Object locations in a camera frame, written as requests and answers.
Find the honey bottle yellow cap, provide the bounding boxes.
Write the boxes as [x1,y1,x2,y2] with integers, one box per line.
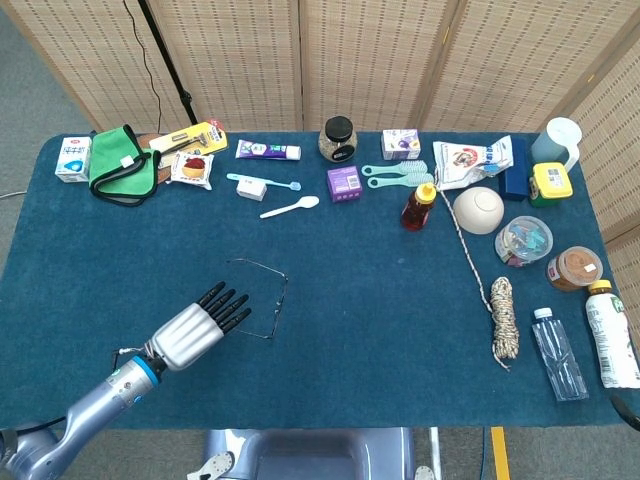
[400,182,437,233]

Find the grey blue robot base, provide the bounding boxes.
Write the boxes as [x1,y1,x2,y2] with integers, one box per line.
[187,427,436,480]

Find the teal hair brush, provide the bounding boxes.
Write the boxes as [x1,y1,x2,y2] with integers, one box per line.
[360,159,430,178]
[366,172,436,191]

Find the clear water bottle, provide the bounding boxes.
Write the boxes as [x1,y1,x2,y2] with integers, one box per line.
[530,307,590,403]

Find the small white box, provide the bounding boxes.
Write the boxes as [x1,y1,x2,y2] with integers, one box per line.
[235,178,267,202]

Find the white drink bottle yellow cap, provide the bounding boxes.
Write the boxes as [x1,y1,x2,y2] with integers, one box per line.
[584,279,640,390]

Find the light blue toothbrush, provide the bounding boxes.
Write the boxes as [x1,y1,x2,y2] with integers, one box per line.
[225,172,303,193]

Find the glass jar black lid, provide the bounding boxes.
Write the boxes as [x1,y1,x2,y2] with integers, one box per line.
[318,116,360,164]

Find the purple cardboard box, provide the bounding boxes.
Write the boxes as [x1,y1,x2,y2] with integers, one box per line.
[326,165,364,204]

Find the yellow floor tape strip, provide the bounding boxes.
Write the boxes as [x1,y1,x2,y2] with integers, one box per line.
[490,426,512,480]

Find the brown round mat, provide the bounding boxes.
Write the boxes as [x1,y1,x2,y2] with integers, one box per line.
[133,132,174,185]

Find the purple white toothpaste tube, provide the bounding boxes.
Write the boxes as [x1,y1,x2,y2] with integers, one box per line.
[234,139,302,162]

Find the red tart snack pack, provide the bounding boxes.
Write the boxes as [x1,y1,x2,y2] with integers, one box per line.
[165,151,216,191]

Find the brown spread jar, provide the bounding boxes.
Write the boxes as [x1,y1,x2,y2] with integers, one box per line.
[545,245,604,293]

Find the bamboo folding screen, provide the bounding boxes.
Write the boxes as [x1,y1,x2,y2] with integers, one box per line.
[2,0,640,134]
[568,37,640,301]

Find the white purple carton box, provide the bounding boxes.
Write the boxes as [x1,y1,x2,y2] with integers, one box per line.
[380,128,422,161]

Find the razor on yellow card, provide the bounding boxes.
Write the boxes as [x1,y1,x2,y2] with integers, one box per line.
[148,118,229,157]

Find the green cloth black trim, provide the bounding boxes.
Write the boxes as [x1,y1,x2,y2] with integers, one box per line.
[88,123,162,207]

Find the white metal leg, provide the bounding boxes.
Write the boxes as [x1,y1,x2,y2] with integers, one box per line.
[428,427,444,480]

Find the beige bowl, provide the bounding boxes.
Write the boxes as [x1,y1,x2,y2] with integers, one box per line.
[452,186,506,235]

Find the speckled white rope bundle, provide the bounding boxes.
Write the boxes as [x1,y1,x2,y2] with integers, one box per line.
[437,187,521,372]

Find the thin-framed eyeglasses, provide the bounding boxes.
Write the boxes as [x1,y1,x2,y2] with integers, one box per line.
[225,257,290,342]

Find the black hanging cable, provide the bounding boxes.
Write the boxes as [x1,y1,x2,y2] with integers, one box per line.
[122,0,164,136]

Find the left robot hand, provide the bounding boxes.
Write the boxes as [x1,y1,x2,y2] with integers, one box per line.
[149,280,253,373]

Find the blue table cover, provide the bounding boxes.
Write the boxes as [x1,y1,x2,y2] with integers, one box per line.
[0,130,627,433]

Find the black tripod pole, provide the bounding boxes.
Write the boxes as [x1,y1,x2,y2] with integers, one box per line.
[137,0,200,126]

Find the clear tub of clips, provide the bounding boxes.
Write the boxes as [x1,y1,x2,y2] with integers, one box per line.
[494,215,555,269]

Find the clear plastic pitcher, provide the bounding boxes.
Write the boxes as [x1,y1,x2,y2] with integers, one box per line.
[529,117,584,174]

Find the white blue milk carton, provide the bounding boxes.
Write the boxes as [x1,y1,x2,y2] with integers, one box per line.
[54,135,93,184]

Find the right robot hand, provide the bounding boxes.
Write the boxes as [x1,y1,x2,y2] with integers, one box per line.
[611,394,640,432]

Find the navy blue box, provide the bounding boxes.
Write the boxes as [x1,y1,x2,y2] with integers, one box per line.
[497,137,532,203]

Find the white printed snack bag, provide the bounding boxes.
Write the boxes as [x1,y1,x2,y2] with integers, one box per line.
[431,134,516,192]

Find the green container yellow lid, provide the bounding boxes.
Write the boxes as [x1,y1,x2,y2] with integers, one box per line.
[527,161,575,209]

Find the white plastic spoon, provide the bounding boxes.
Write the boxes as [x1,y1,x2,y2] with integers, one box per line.
[259,195,321,220]

